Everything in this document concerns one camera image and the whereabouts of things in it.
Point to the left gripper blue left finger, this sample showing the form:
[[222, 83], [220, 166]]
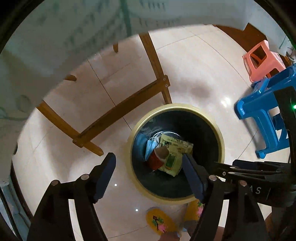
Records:
[[103, 175]]

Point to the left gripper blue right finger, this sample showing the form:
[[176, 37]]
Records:
[[196, 175]]

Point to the yellow snack bag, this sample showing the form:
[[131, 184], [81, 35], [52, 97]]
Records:
[[177, 149]]

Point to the red paper cup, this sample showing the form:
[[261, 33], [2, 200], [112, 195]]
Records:
[[158, 157]]

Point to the blue face mask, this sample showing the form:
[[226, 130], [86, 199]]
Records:
[[152, 143]]

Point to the yellow rim trash bin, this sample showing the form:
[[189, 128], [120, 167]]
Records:
[[181, 121]]

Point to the right yellow slipper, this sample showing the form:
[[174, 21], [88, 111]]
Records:
[[193, 211]]

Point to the yellow slipper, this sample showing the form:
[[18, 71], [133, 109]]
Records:
[[193, 211], [160, 222]]

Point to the left yellow slipper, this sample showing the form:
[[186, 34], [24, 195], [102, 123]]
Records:
[[160, 222]]

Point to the blue plastic stool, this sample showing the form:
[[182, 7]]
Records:
[[257, 106]]

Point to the pink plastic stool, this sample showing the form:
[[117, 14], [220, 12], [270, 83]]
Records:
[[260, 62]]

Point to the tree print tablecloth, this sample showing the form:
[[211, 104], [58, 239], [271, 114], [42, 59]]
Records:
[[42, 41]]

